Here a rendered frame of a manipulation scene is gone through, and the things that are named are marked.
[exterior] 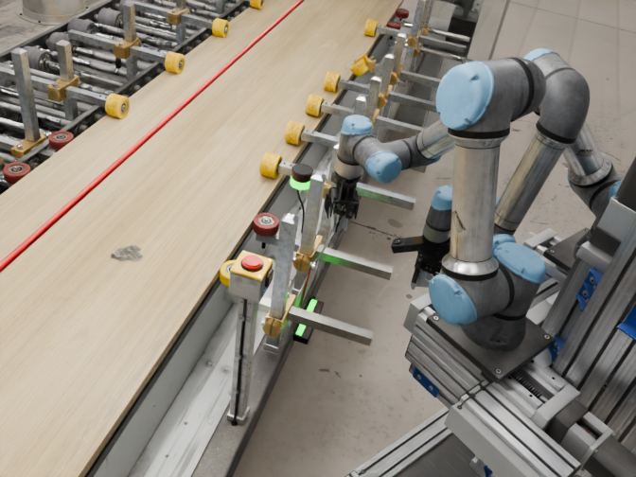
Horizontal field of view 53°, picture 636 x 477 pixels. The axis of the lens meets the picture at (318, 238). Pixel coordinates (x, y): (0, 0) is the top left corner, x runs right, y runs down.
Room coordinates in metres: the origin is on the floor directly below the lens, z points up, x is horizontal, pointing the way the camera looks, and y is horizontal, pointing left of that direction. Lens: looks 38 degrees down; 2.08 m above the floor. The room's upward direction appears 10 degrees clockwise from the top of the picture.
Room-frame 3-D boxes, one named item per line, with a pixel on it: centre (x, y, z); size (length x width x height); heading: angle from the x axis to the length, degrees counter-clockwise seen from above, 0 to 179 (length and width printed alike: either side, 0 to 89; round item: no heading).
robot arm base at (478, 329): (1.10, -0.45, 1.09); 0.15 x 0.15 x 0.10
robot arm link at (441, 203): (1.45, -0.33, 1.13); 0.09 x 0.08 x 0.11; 107
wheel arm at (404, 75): (2.73, -0.30, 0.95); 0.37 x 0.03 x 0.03; 79
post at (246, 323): (0.98, 0.12, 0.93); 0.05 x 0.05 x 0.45; 79
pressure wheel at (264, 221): (1.55, 0.17, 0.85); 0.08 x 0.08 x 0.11
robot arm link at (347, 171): (1.42, -0.05, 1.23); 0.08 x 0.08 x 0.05
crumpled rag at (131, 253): (1.29, 0.51, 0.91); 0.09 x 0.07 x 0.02; 108
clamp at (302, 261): (1.50, 0.03, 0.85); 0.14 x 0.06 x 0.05; 169
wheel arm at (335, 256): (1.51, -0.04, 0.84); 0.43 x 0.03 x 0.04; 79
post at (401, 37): (2.71, -0.21, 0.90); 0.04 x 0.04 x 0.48; 79
